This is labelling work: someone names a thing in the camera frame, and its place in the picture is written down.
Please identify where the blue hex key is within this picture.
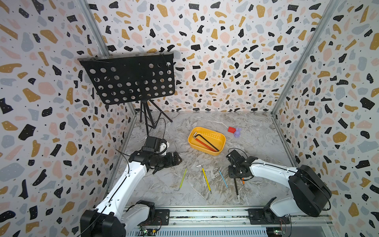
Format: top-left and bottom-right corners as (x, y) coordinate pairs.
(214, 167), (228, 188)

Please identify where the red hex key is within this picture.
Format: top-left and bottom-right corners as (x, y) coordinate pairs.
(195, 137), (219, 152)

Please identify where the long black hex key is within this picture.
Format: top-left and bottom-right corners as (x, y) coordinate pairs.
(193, 132), (219, 152)

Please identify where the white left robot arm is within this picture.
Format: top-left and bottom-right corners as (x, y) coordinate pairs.
(78, 151), (183, 237)

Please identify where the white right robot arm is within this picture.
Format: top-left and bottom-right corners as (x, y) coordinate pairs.
(226, 149), (332, 223)

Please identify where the green hex key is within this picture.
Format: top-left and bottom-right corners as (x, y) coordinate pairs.
(178, 168), (187, 190)

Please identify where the yellow hex key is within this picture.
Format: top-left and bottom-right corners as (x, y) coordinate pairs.
(196, 165), (212, 193)

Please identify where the yellow plastic storage box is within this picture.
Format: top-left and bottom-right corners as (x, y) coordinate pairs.
(188, 127), (226, 156)

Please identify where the red block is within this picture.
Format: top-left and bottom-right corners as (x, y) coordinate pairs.
(228, 127), (236, 133)

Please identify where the black perforated music stand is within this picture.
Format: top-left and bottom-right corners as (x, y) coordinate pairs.
(78, 53), (175, 132)

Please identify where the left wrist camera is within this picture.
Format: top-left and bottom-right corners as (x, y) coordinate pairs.
(142, 136), (169, 156)

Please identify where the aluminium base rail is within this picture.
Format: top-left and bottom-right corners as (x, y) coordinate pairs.
(88, 205), (334, 237)

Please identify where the aluminium corner post left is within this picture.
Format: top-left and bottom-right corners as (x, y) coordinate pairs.
(77, 0), (137, 194)

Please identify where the aluminium corner post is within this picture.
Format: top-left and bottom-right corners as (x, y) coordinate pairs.
(271, 0), (340, 167)
(77, 0), (137, 194)

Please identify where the aluminium corner post right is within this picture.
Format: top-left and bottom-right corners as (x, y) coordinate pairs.
(271, 0), (340, 167)

